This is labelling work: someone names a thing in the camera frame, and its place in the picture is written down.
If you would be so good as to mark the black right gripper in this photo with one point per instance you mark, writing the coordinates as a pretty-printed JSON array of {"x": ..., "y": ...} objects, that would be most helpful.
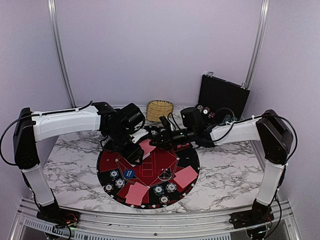
[{"x": 167, "y": 142}]

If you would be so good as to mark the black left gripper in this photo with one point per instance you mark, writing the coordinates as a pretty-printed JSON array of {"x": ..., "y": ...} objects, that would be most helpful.
[{"x": 131, "y": 155}]

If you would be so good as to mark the red playing card deck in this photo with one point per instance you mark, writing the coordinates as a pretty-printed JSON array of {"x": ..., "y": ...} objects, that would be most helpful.
[{"x": 147, "y": 148}]

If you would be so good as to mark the blue small blind button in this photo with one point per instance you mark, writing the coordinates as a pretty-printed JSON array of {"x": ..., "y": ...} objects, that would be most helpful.
[{"x": 129, "y": 174}]

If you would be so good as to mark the green blue chip stack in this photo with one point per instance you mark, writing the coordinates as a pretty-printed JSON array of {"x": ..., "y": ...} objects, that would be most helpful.
[
  {"x": 158, "y": 190},
  {"x": 114, "y": 175}
]

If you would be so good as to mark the clear round dealer button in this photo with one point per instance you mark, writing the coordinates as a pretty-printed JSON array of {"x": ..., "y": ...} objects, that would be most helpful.
[{"x": 164, "y": 174}]

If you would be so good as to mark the dealt red card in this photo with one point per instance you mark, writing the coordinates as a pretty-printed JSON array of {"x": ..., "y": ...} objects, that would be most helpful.
[
  {"x": 187, "y": 169},
  {"x": 134, "y": 196},
  {"x": 139, "y": 185},
  {"x": 183, "y": 179}
]

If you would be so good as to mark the red black chip stack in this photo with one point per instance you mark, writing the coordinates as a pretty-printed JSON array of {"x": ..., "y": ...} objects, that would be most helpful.
[
  {"x": 108, "y": 188},
  {"x": 164, "y": 200}
]

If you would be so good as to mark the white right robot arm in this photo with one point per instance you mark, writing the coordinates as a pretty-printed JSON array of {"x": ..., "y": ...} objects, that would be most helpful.
[{"x": 276, "y": 135}]

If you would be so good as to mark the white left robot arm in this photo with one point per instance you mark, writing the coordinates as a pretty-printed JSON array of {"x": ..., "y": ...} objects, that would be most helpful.
[{"x": 123, "y": 126}]

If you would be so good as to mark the woven bamboo tray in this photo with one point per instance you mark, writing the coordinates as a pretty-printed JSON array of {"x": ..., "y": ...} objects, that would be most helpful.
[{"x": 158, "y": 108}]

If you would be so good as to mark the round red black poker mat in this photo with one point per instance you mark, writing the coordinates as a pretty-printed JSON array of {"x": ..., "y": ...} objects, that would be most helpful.
[{"x": 147, "y": 174}]

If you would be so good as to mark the blue white chips in case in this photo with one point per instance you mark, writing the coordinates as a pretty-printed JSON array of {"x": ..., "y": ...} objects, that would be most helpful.
[{"x": 200, "y": 108}]

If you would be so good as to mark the red dice in case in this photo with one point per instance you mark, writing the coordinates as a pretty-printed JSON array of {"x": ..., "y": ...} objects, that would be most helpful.
[{"x": 211, "y": 115}]

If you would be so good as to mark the green chips in case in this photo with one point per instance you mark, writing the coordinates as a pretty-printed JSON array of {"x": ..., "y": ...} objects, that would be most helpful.
[{"x": 229, "y": 119}]

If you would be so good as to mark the black poker chip case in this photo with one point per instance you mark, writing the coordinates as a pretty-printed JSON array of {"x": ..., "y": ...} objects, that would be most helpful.
[{"x": 222, "y": 98}]

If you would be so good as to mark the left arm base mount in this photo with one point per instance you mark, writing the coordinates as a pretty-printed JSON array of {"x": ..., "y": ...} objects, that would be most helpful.
[{"x": 63, "y": 220}]

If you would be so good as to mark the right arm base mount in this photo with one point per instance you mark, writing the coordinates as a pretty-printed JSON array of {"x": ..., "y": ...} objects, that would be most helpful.
[{"x": 251, "y": 220}]

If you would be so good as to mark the aluminium front rail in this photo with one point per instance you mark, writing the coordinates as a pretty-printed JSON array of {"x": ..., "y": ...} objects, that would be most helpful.
[{"x": 203, "y": 225}]

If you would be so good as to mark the right aluminium frame post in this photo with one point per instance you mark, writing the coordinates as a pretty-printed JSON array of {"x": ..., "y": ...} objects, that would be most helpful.
[{"x": 257, "y": 47}]

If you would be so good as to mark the aluminium frame post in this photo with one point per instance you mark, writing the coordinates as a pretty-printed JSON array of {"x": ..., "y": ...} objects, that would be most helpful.
[
  {"x": 257, "y": 47},
  {"x": 59, "y": 51}
]

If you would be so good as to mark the left aluminium frame post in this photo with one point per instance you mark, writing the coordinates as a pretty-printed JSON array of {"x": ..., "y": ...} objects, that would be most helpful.
[{"x": 59, "y": 51}]

